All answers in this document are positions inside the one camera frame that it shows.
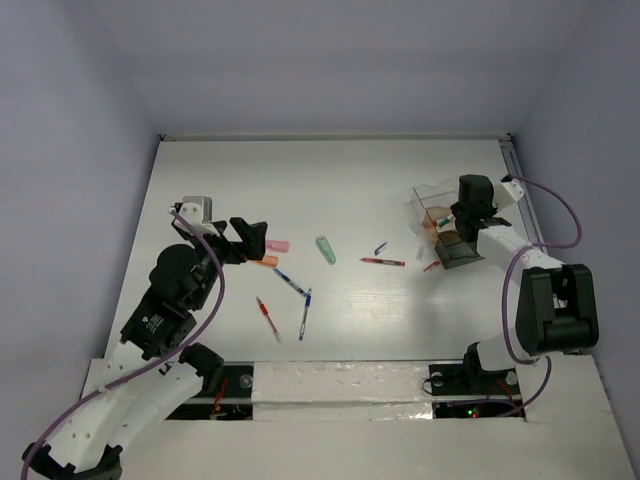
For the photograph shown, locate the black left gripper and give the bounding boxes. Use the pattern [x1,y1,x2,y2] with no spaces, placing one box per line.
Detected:
[185,216,267,309]

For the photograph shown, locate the green capped white marker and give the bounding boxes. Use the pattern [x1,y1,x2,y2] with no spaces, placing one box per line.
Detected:
[434,215,455,228]

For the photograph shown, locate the blue gel pen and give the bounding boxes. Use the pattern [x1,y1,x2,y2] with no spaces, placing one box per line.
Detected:
[272,268,307,297]

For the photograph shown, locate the green transparent stapler case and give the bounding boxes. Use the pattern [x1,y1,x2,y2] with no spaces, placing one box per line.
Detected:
[315,236,337,265]

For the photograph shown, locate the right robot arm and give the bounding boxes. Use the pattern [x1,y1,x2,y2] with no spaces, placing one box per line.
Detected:
[451,174,600,392]

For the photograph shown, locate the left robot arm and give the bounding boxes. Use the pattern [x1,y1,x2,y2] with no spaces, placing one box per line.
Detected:
[20,203,268,479]

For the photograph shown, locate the clear compartment organizer box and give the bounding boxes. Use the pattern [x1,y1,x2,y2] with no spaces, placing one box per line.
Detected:
[411,178,482,270]

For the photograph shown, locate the red ballpoint pen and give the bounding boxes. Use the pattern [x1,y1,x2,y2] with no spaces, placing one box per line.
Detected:
[256,296,282,343]

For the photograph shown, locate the red pen cap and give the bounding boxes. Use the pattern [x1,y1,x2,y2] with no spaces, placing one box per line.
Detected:
[423,261,441,272]

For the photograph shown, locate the blue ballpoint pen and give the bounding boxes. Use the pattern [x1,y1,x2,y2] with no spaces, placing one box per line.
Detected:
[298,288,312,341]

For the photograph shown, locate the blue pen cap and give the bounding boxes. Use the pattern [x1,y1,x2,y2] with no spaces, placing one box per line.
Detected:
[374,242,388,256]

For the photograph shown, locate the red gel pen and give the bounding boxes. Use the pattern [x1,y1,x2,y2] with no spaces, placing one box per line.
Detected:
[360,257,406,267]

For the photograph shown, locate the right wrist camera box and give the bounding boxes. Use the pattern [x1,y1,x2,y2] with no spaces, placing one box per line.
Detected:
[492,176,525,211]

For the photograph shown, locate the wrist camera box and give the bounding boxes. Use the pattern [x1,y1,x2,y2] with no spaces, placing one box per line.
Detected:
[172,196,214,231]
[492,176,525,211]

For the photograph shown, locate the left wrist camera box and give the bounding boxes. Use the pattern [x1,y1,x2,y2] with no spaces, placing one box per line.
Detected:
[172,196,214,231]

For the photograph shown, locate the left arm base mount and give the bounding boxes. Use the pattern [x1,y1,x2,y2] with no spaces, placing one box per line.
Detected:
[167,363,254,421]

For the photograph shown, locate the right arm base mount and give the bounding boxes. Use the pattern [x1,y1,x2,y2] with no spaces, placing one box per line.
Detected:
[421,352,526,420]

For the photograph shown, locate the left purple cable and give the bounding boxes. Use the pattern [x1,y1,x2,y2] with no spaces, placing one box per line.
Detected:
[20,209,227,479]

